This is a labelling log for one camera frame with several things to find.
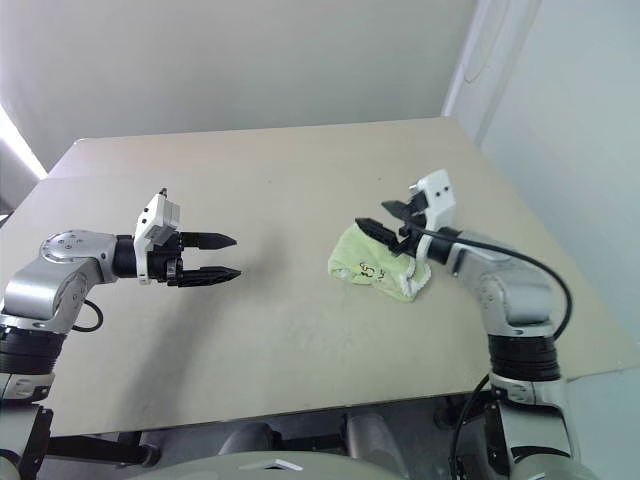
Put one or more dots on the white wall corner post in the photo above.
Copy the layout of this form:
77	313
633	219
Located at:
475	65

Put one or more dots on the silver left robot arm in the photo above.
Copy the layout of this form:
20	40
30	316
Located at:
45	285

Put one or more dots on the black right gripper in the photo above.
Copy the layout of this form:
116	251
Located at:
416	220

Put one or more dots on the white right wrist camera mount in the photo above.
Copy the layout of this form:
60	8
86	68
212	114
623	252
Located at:
440	200

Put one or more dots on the black table frame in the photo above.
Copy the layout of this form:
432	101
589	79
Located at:
100	450

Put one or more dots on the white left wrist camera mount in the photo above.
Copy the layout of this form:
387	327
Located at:
155	215

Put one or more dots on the bright window strip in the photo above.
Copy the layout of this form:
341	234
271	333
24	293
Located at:
20	140

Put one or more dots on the light green towel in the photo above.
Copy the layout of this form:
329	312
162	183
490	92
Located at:
360	250

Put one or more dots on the grey rounded shape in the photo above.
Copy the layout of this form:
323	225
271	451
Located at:
250	440
372	440

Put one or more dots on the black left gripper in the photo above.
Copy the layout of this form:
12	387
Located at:
160	265

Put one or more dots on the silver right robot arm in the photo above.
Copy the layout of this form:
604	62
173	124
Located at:
520	300

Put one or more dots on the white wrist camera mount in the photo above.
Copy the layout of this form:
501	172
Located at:
155	215
440	200

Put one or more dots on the pale grey robot torso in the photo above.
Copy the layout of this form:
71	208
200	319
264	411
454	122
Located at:
300	465

